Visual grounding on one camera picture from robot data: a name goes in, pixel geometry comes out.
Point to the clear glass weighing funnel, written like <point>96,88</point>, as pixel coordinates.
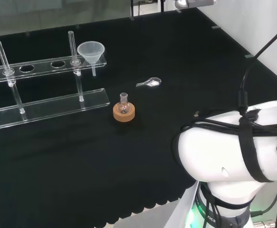
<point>152,82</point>

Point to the white device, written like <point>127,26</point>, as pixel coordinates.
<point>195,2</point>

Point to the black bench cloth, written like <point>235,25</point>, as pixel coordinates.
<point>133,147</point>

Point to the clear acrylic funnel stand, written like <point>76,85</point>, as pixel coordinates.
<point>50,109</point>

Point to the grey tape piece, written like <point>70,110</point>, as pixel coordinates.
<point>249,56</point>
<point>216,27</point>

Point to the black tripod pole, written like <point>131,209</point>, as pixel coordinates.
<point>162,5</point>

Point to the small round-bottom glass flask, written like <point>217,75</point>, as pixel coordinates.
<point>124,107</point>

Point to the translucent plastic funnel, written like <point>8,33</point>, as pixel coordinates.
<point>90,53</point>

